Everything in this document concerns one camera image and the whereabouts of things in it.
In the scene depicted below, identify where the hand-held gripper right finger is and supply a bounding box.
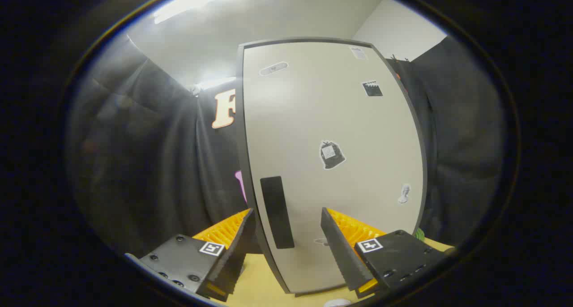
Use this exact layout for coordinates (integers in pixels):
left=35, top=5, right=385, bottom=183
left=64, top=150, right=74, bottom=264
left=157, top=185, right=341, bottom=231
left=320, top=207, right=455, bottom=299

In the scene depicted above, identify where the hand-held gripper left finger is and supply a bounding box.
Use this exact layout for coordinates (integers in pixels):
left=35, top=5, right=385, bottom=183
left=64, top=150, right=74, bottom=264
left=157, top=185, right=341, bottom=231
left=125, top=208, right=257, bottom=303

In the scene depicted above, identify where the grey shoe cabinet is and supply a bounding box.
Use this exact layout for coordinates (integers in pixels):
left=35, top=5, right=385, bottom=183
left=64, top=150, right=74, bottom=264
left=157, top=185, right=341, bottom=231
left=235, top=37, right=428, bottom=296

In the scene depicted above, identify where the beige shoe cabinet door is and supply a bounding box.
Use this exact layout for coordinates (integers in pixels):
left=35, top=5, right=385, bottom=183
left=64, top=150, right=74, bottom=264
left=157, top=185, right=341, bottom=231
left=242, top=42, right=425, bottom=294

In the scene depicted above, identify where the ceiling light panel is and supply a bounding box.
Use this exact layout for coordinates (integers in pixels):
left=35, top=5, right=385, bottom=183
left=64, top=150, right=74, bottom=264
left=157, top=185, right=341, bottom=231
left=152, top=0, right=256, bottom=25

